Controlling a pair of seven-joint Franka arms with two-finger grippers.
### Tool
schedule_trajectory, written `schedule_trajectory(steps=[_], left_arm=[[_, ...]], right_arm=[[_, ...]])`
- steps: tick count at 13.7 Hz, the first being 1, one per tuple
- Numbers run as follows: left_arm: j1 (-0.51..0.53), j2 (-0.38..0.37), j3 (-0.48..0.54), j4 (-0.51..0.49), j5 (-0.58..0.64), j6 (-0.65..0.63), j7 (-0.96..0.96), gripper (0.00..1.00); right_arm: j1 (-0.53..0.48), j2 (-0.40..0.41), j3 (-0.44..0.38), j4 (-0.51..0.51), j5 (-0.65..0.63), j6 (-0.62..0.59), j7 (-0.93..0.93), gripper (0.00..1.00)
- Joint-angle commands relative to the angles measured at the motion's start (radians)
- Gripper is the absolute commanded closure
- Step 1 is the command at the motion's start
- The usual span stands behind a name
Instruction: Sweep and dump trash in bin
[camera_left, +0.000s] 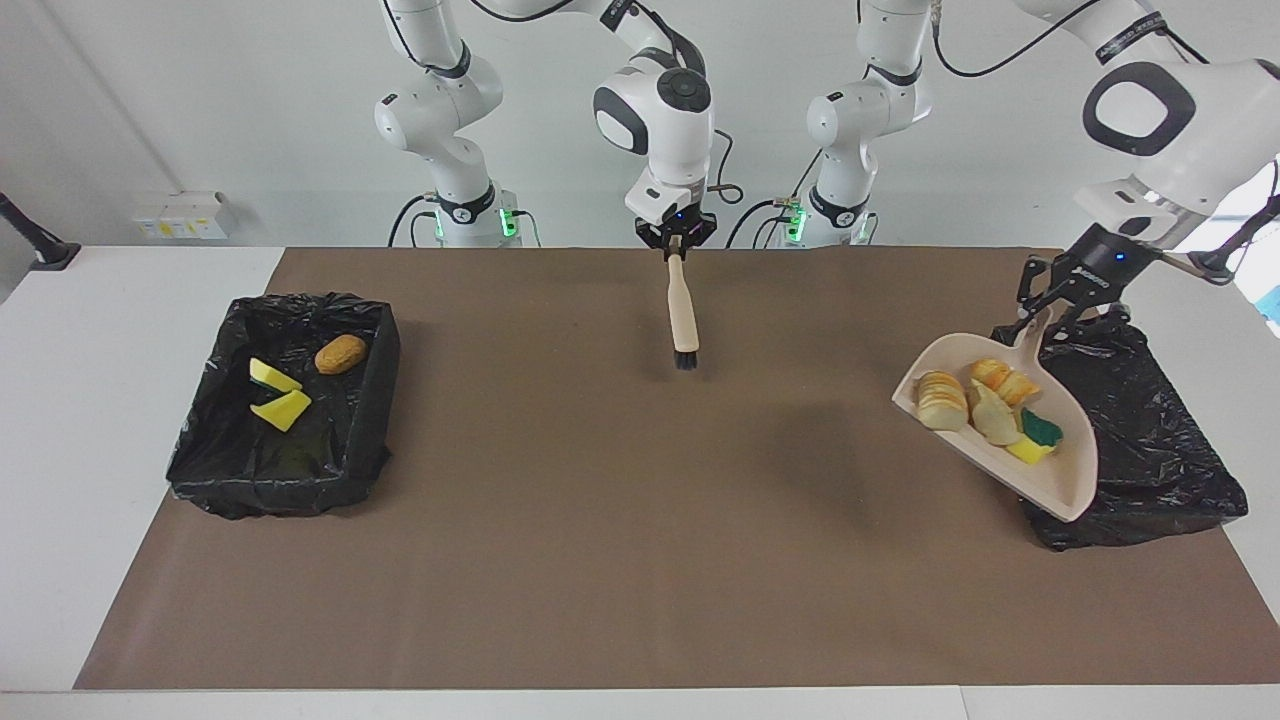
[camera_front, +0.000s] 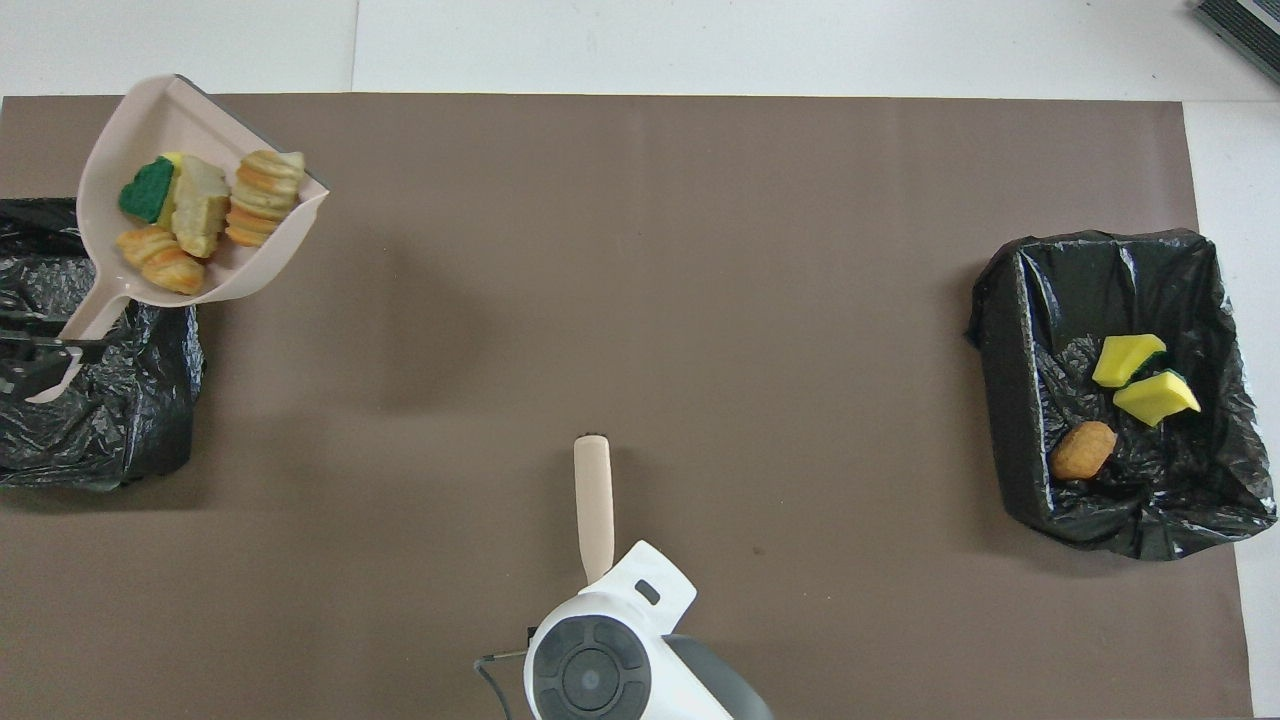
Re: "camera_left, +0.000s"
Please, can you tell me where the black clamp stand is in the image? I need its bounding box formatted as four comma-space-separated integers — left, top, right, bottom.
0, 190, 82, 272
1188, 195, 1280, 280

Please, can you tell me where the box wrapped in black bag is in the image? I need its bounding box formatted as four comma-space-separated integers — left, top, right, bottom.
990, 315, 1250, 552

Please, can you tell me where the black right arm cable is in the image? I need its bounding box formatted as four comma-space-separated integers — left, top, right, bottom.
465, 0, 743, 206

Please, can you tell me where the open bin with black bag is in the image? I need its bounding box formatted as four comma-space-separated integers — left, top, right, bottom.
165, 291, 402, 520

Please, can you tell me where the black left base cable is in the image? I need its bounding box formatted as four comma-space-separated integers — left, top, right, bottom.
726, 150, 827, 250

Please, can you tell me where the beige hand brush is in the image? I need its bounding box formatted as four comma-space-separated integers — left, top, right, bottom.
667, 252, 701, 371

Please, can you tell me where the pale yellow bread chunk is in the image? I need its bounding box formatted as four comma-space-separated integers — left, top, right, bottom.
916, 371, 970, 433
968, 380, 1023, 447

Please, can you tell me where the notched yellow sponge piece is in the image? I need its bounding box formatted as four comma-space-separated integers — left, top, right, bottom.
249, 389, 313, 433

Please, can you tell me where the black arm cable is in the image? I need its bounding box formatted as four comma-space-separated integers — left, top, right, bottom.
465, 0, 743, 206
925, 0, 1280, 288

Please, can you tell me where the white wall socket strip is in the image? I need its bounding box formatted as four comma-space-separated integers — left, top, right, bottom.
133, 192, 229, 241

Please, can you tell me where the green and yellow sponge piece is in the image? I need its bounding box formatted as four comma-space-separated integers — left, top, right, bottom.
1005, 408, 1064, 465

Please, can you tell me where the brown paper table mat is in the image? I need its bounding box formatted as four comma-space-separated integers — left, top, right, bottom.
73, 247, 1280, 691

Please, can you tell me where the black base cable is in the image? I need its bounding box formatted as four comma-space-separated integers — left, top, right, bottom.
387, 193, 443, 249
726, 150, 827, 250

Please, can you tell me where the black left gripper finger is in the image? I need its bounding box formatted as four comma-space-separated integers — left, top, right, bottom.
1045, 295, 1106, 341
1012, 258, 1063, 343

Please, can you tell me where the beige plastic dustpan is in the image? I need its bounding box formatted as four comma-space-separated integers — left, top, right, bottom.
891, 305, 1100, 524

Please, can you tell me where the orange striped bread piece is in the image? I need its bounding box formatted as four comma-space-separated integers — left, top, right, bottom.
970, 358, 1041, 407

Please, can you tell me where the brown bread roll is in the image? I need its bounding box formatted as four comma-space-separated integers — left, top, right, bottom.
314, 334, 369, 376

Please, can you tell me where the curved yellow sponge piece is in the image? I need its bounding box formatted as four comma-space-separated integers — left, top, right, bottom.
248, 357, 304, 393

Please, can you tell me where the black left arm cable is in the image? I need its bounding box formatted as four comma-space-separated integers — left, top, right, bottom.
925, 0, 1280, 288

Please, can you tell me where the black right base cable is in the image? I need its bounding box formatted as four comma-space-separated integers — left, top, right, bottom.
387, 193, 443, 249

